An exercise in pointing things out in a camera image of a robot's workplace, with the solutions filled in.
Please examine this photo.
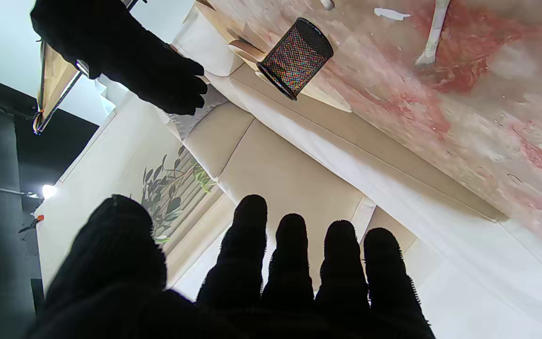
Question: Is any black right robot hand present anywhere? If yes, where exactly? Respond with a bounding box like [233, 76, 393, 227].
[30, 0, 208, 116]

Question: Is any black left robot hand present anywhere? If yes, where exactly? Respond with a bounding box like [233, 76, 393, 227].
[25, 194, 436, 339]

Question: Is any black mesh brush holder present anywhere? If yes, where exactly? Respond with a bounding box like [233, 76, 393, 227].
[256, 17, 335, 101]

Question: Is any window print backdrop panel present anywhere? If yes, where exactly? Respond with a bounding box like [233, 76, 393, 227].
[32, 40, 84, 136]

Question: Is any beige curtain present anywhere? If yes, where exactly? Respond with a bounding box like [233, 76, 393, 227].
[156, 151, 236, 288]

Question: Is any grey sofa cushion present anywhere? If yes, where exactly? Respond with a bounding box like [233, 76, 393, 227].
[170, 87, 228, 140]

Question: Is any orange tipped black clamp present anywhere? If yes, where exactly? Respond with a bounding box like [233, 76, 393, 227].
[17, 214, 45, 241]

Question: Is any small-leaf green tree plant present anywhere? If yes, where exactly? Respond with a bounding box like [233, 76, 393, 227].
[130, 145, 217, 244]

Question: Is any beige sofa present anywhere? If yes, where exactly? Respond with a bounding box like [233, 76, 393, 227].
[160, 5, 542, 302]

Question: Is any wooden coffee table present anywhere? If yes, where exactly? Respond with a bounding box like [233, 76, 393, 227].
[196, 0, 352, 113]

